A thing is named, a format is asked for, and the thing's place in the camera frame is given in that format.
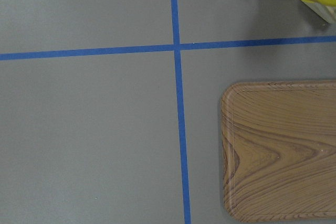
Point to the wooden tray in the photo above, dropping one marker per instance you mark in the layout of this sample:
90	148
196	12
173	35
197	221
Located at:
279	150

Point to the wooden mug rack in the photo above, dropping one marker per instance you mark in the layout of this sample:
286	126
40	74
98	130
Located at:
325	12

